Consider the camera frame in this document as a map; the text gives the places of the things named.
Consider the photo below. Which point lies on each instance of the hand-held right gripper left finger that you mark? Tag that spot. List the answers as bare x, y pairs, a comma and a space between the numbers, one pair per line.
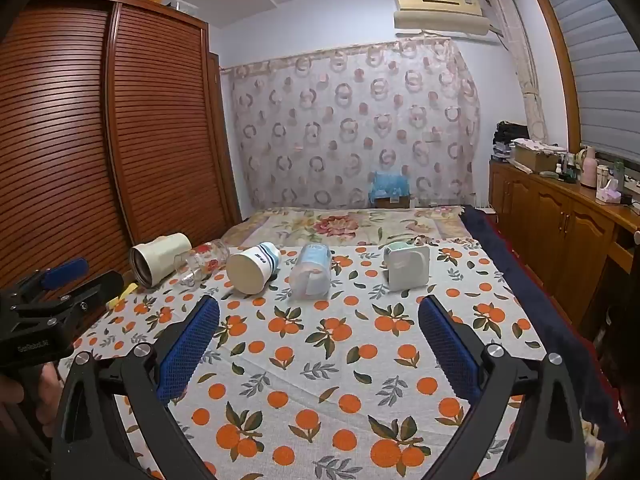
192, 340

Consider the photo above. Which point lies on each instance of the wooden sideboard cabinet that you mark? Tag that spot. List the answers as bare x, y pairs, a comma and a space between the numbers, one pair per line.
555, 230

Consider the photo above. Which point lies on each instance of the clear floral glass cup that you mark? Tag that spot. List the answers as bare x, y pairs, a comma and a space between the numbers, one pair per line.
205, 260

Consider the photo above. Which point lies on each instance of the grey window blind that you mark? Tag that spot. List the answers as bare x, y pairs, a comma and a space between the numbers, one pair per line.
600, 55

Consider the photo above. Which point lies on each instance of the white blue-striped paper cup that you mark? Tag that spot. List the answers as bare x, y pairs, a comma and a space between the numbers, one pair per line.
250, 267

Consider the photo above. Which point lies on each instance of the cardboard box with blue packets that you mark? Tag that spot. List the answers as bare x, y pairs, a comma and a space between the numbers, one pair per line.
391, 190

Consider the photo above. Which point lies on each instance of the cream wall air conditioner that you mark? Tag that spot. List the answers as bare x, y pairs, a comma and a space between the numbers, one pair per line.
440, 10

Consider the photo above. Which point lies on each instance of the brown slatted wooden wardrobe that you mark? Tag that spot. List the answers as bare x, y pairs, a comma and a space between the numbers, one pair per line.
100, 150

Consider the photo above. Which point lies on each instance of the white square green-rimmed cup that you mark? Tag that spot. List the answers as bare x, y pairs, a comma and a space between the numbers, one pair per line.
407, 267

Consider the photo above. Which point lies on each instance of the orange fruit print tablecloth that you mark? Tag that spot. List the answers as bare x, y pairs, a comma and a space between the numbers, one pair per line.
320, 360

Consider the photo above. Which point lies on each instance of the clear storage box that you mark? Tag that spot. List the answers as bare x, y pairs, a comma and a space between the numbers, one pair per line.
185, 6

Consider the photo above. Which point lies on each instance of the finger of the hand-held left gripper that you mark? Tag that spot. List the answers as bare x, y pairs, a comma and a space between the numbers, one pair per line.
92, 290
62, 270

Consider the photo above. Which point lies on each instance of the cream steel-lined cup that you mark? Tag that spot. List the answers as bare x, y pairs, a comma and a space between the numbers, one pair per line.
160, 260

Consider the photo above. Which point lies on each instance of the tied beige curtain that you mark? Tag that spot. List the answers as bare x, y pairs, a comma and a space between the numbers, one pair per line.
517, 55

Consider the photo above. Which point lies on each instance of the pink tissue box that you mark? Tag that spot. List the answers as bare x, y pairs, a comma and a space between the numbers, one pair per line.
609, 194

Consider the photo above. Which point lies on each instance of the floral bed blanket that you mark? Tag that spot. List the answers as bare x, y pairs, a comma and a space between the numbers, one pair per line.
345, 225

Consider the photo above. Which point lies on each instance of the green glass bottle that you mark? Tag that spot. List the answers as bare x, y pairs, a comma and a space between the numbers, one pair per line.
619, 172

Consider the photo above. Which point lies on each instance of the dark blue blanket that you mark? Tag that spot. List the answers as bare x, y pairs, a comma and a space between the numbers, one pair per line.
520, 280

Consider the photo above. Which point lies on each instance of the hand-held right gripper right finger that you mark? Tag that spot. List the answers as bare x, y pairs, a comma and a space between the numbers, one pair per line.
447, 345

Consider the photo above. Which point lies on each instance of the open cardboard box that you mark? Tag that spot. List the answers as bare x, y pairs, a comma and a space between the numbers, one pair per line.
537, 152

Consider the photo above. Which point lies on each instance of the person's left hand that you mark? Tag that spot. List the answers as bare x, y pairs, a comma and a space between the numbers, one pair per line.
47, 395

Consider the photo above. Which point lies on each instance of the white small bottle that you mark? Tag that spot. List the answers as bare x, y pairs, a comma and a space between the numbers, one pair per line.
558, 170

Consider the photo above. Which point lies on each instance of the pink thermos bottle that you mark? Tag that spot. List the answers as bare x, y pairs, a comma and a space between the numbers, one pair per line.
588, 167

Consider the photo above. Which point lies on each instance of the pile of black clothes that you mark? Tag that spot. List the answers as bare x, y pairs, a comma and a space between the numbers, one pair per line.
510, 137

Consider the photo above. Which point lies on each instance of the circle print sheer curtain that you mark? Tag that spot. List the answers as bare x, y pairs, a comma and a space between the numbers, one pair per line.
350, 125

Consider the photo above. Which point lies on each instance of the clear blue plastic cup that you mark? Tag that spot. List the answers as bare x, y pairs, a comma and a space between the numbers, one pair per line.
312, 270

